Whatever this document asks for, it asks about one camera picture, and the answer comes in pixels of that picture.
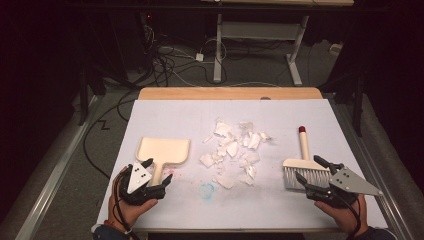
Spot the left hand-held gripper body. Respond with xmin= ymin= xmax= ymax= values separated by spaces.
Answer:
xmin=118 ymin=162 xmax=168 ymax=206

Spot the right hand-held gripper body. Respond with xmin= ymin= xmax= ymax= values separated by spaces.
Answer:
xmin=304 ymin=162 xmax=384 ymax=210

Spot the cream plastic dustpan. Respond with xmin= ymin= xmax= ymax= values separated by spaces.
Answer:
xmin=135 ymin=136 xmax=192 ymax=187

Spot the cream brush with red tip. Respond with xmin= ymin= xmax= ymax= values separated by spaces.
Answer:
xmin=282 ymin=125 xmax=333 ymax=192

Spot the pile of white paper scraps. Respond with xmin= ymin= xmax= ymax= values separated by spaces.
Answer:
xmin=198 ymin=117 xmax=273 ymax=191

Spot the person's right hand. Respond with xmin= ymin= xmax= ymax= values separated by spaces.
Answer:
xmin=314 ymin=194 xmax=369 ymax=236

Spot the person's left hand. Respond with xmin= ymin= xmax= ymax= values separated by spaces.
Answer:
xmin=107 ymin=165 xmax=159 ymax=232

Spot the black metal stand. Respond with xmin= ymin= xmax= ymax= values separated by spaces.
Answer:
xmin=333 ymin=73 xmax=365 ymax=138
xmin=78 ymin=66 xmax=108 ymax=127

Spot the wooden table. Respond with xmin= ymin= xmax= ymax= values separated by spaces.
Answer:
xmin=133 ymin=87 xmax=344 ymax=234

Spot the aluminium floor rail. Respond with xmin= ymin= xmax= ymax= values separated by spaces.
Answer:
xmin=328 ymin=96 xmax=414 ymax=240
xmin=14 ymin=94 xmax=104 ymax=240

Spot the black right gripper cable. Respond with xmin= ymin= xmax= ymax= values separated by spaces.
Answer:
xmin=333 ymin=193 xmax=363 ymax=239

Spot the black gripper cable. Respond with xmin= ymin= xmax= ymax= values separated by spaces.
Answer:
xmin=333 ymin=193 xmax=363 ymax=239
xmin=112 ymin=179 xmax=141 ymax=240

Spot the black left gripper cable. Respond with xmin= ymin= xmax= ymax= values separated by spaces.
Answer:
xmin=112 ymin=179 xmax=141 ymax=240

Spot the long black floor cable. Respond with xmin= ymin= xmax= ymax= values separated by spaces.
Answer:
xmin=82 ymin=89 xmax=141 ymax=180

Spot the white floor cable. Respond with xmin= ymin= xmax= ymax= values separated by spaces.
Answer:
xmin=166 ymin=66 xmax=279 ymax=89

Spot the tangle of black floor cables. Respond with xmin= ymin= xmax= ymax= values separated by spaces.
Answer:
xmin=143 ymin=13 xmax=229 ymax=88

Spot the white desk frame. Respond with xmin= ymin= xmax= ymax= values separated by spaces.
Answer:
xmin=201 ymin=0 xmax=355 ymax=87

